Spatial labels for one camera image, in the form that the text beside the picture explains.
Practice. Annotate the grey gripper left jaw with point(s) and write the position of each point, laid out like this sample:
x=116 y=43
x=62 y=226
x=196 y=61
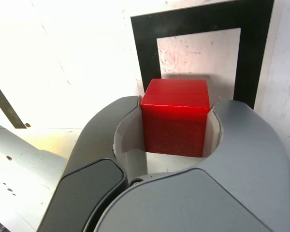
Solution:
x=94 y=149

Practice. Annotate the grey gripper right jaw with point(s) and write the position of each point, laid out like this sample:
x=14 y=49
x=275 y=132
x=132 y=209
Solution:
x=232 y=181

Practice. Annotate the red cube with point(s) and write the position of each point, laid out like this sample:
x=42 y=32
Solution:
x=175 y=120

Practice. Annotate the black tape square outline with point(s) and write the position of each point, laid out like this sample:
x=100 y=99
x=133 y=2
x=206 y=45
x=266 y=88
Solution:
x=145 y=43

